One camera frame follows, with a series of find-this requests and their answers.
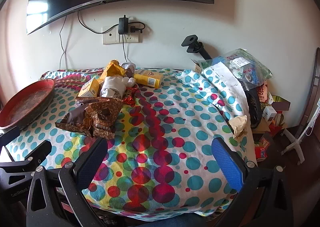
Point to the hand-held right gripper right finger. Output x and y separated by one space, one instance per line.
227 164

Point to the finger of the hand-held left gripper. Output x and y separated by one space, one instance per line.
10 135
40 150

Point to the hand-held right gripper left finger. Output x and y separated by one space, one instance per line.
90 164

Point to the red round tray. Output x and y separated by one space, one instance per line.
25 101

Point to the brown snack bag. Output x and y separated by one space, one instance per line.
100 114

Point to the small yellow box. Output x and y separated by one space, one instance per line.
90 88

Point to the yellow snack bag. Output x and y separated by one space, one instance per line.
112 69

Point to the red carton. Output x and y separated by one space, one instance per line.
260 153

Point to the crumpled beige paper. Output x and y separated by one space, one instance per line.
238 124

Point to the dark bag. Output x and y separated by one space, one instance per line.
253 109

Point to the polka dot blanket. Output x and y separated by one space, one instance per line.
175 129

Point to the small white box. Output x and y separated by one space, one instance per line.
268 113

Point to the white stand base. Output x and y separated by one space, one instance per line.
297 141

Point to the red snack packet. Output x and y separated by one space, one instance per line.
262 93

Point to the small red box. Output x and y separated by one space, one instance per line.
130 95

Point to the gold box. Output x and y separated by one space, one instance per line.
281 103

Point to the clear bag of packets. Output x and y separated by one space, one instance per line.
247 66

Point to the small cardboard box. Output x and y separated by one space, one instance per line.
198 68

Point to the large yellow box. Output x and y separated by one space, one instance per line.
146 79

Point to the dark wooden furniture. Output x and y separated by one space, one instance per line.
312 86

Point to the black power adapter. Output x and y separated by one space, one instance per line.
123 25

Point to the black plug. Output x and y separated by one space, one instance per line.
136 29

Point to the white power wall socket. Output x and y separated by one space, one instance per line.
131 38

